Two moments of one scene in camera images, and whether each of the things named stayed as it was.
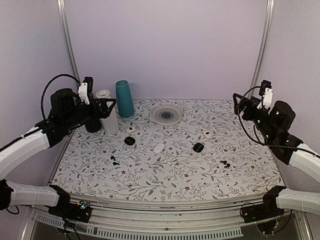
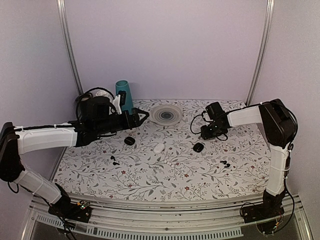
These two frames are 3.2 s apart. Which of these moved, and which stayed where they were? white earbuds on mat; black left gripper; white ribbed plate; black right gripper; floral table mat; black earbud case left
Moved: black right gripper; black left gripper
Stayed: white ribbed plate; white earbuds on mat; black earbud case left; floral table mat
